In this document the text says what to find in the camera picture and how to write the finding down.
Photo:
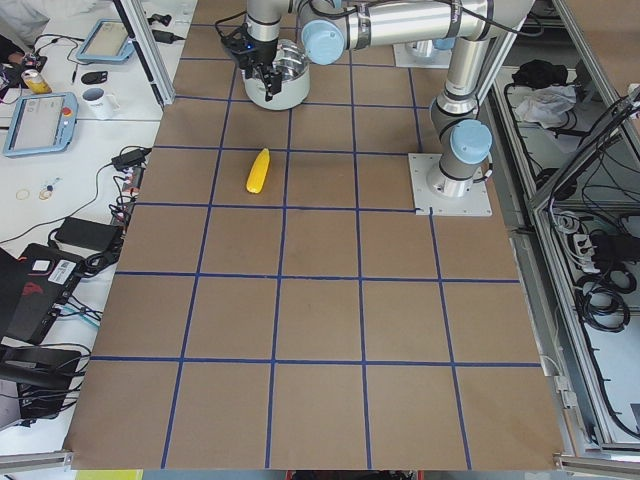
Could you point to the far blue teach pendant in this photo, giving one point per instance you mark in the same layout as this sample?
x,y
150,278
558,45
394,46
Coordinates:
x,y
108,42

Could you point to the mint green cooking pot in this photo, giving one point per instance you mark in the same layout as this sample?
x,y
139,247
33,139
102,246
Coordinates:
x,y
292,93

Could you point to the white mug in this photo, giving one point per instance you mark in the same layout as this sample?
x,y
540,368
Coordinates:
x,y
103,105

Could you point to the black cloth bundle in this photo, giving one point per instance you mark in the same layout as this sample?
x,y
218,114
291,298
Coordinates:
x,y
539,74

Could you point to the black laptop with red logo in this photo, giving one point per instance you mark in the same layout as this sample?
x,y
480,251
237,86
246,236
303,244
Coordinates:
x,y
33,287

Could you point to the yellow corn cob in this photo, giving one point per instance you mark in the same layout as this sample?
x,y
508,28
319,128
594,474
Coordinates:
x,y
258,173

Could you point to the black power adapter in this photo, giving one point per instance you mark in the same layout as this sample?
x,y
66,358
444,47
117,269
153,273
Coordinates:
x,y
88,234

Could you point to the yellow drink can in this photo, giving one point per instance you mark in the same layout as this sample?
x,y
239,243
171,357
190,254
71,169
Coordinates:
x,y
34,80

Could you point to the small black power brick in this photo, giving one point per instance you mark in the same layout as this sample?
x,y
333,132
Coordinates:
x,y
133,158

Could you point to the aluminium frame post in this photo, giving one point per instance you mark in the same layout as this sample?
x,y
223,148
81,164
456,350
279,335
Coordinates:
x,y
135,21

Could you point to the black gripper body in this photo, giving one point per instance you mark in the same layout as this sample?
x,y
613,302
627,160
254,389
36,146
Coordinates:
x,y
260,54

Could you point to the glass pot lid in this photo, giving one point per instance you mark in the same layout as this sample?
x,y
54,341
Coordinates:
x,y
290,60

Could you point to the near blue teach pendant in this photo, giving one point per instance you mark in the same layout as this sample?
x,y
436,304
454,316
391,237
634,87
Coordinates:
x,y
41,124

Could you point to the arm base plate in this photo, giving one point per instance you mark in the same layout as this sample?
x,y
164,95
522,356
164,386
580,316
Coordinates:
x,y
438,195
405,60

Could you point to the white crumpled cloth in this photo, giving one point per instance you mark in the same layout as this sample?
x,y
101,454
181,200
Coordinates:
x,y
547,107

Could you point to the black computer mouse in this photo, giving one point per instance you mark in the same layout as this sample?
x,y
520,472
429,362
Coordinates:
x,y
94,77

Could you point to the blue teach pendant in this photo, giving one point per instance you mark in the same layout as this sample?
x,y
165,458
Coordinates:
x,y
41,124
108,42

